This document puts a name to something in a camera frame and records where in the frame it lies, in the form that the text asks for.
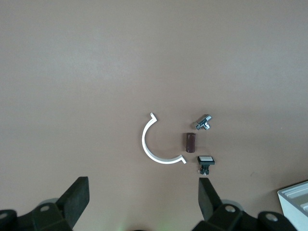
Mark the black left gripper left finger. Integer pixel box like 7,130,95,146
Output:
0,177,90,231

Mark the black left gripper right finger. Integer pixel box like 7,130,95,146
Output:
193,177,298,231

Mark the white rectangular push button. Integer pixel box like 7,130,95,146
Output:
196,155,216,177

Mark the white drawer cabinet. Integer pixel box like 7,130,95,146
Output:
277,180,308,231

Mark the brown cylinder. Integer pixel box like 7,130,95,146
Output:
184,131,197,154

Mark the metal tee fitting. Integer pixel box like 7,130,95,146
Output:
193,114,214,130

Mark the white curved bracket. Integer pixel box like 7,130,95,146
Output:
141,112,188,165

